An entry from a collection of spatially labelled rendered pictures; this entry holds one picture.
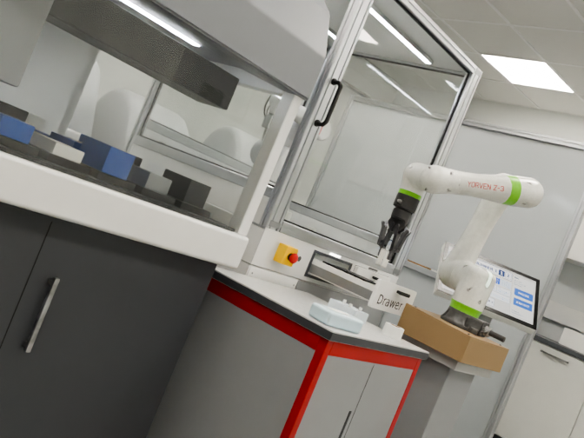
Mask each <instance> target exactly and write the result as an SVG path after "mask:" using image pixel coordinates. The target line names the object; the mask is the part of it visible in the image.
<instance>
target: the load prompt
mask: <svg viewBox="0 0 584 438"><path fill-rule="evenodd" d="M475 265H477V266H480V267H482V268H484V269H487V270H488V271H490V272H491V273H492V274H494V275H497V276H500V277H502V278H505V279H507V280H509V281H512V276H513V274H512V273H510V272H507V271H506V270H504V269H500V268H497V267H495V266H494V265H491V264H489V263H486V262H483V261H481V260H479V259H477V261H476V263H475Z"/></svg>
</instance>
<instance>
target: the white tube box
mask: <svg viewBox="0 0 584 438"><path fill-rule="evenodd" d="M328 307H331V308H333V309H339V310H341V311H344V312H346V313H348V314H350V315H352V316H354V317H356V318H358V319H359V320H361V321H363V324H365V323H366V321H367V319H368V314H367V313H365V312H363V311H362V312H360V311H358V309H357V308H355V307H353V306H352V308H350V307H349V306H348V304H347V303H346V304H344V303H342V302H341V301H338V300H335V299H332V298H330V300H329V302H328Z"/></svg>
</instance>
